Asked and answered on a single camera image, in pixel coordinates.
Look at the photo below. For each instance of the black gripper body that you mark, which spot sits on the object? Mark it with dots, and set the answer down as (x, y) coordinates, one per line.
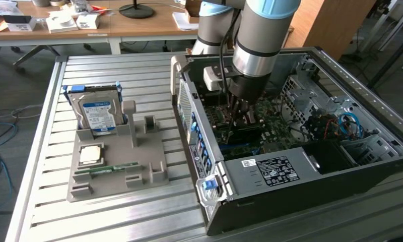
(250, 87)

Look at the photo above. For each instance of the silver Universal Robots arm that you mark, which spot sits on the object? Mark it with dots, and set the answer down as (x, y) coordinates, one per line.
(258, 37)

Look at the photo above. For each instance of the CPU socket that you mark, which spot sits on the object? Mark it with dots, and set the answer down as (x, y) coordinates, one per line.
(221, 114)

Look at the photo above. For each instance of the green motherboard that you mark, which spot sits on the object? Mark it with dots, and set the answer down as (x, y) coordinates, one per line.
(278, 128)

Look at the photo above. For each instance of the blue expansion slot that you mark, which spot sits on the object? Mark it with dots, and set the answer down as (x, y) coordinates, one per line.
(234, 146)

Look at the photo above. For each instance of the finned chipset heatsink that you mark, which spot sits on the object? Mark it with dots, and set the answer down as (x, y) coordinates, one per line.
(272, 148)

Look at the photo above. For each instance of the grey power supply unit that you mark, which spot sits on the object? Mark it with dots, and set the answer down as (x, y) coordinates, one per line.
(241, 176)

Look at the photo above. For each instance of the blue case latch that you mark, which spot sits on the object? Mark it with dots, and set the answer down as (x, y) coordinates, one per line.
(207, 185)

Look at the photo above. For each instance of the stack of white papers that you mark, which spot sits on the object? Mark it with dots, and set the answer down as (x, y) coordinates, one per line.
(185, 22)

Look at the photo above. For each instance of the brown cardboard box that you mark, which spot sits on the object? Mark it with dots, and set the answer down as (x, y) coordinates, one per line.
(191, 7)

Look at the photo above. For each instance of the wooden cabinet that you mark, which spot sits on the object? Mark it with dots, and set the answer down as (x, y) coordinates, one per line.
(339, 25)

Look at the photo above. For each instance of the grey plastic parts rack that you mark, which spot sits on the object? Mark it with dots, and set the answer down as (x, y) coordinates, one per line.
(121, 151)

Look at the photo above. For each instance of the black open PC case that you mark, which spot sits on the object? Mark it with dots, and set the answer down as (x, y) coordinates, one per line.
(288, 201)

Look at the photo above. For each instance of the silver disk bay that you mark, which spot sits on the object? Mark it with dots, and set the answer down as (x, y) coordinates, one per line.
(372, 148)

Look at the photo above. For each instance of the hard disk with blue carrier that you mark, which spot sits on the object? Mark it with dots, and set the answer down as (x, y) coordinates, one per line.
(97, 116)

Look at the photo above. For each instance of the green RAM stick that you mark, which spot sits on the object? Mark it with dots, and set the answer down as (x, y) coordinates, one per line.
(103, 169)

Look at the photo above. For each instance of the black round lamp base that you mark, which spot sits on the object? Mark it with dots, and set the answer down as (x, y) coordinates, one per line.
(135, 12)

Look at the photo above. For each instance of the CPU with silver lid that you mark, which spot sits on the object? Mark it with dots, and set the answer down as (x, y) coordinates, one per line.
(89, 155)

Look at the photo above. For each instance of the red orange desk tool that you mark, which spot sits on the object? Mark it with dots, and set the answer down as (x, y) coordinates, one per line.
(98, 10)

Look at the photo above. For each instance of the small white labelled box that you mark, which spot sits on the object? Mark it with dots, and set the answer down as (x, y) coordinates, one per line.
(86, 22)

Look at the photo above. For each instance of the white box with tape roll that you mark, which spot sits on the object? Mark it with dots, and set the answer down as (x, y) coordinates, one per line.
(61, 25)

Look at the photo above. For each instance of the wooden desk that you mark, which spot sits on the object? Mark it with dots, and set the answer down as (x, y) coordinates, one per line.
(36, 35)

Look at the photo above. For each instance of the grey metal cup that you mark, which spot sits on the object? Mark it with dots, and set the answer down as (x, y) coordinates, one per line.
(40, 3)

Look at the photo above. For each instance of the white box with black lid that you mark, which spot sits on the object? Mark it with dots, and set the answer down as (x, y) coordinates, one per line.
(20, 26)

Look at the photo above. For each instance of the clear plastic bag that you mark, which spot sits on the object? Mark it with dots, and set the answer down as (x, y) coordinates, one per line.
(1, 7)

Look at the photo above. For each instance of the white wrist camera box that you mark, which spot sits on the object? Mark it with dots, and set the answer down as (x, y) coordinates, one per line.
(211, 80)

